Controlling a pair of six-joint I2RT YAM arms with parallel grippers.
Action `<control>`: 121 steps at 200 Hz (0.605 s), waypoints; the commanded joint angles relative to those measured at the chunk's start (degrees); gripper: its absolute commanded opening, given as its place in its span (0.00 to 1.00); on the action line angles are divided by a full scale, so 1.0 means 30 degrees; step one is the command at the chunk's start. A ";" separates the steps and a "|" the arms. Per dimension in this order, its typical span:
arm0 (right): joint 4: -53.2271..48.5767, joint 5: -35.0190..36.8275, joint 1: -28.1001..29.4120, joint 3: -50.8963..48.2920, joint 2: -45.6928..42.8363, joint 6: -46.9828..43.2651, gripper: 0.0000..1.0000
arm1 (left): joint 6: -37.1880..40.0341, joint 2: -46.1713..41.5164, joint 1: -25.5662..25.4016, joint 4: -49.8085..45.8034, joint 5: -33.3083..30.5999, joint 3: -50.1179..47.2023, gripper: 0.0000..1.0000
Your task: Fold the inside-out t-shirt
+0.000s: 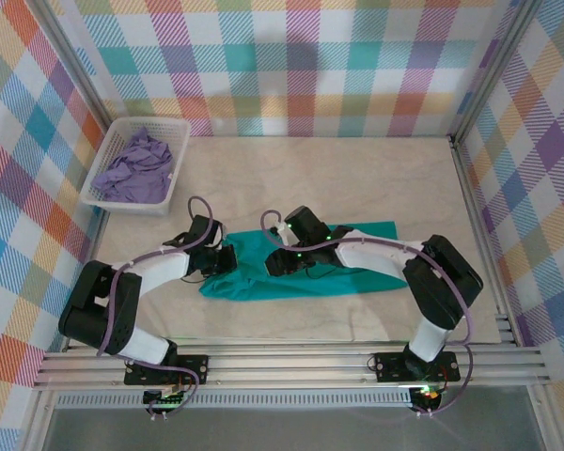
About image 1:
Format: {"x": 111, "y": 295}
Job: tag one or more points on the teal t-shirt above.
{"x": 310, "y": 286}

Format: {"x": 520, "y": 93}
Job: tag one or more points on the white plastic basket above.
{"x": 122, "y": 124}

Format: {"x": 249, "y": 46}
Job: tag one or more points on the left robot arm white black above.
{"x": 98, "y": 300}

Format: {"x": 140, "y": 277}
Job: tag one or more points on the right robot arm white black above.
{"x": 442, "y": 277}

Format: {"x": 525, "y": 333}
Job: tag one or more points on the purple t-shirt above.
{"x": 131, "y": 169}

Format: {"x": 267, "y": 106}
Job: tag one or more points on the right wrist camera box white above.
{"x": 284, "y": 235}

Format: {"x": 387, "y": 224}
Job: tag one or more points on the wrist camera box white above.
{"x": 284, "y": 235}
{"x": 223, "y": 232}

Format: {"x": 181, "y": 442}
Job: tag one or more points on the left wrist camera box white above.
{"x": 223, "y": 232}

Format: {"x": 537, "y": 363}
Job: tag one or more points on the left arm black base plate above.
{"x": 195, "y": 366}

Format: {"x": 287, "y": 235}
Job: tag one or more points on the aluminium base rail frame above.
{"x": 286, "y": 371}

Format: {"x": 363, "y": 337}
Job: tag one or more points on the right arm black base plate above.
{"x": 390, "y": 366}

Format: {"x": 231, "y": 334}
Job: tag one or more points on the aluminium side rail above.
{"x": 484, "y": 235}

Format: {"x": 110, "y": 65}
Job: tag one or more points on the aluminium corner post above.
{"x": 82, "y": 70}
{"x": 494, "y": 70}

